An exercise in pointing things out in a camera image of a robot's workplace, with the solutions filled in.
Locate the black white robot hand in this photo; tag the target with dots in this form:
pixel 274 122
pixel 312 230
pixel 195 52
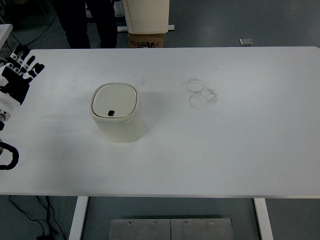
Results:
pixel 14 86

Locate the cream plastic trash can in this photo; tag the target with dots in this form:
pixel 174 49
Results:
pixel 116 110

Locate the white side table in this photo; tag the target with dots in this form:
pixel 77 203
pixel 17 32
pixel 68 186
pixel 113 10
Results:
pixel 5 31

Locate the robot arm with black sleeve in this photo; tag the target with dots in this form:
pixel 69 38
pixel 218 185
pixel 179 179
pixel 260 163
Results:
pixel 4 116

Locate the person in dark trousers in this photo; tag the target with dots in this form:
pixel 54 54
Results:
pixel 73 20

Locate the brown cardboard box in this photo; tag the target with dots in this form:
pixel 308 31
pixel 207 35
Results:
pixel 146 40

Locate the large cream bin background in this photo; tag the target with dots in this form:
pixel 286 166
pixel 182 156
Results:
pixel 146 16

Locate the white left table leg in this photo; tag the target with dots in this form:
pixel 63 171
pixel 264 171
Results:
pixel 78 220

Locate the white table leg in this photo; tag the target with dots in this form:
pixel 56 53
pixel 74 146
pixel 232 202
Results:
pixel 78 220
pixel 263 219

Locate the small grey floor plate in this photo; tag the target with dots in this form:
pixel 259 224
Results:
pixel 246 42

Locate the white right table leg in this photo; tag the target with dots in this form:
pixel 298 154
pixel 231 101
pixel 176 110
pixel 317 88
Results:
pixel 263 219

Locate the metal base plate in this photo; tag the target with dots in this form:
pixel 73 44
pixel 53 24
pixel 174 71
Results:
pixel 171 229

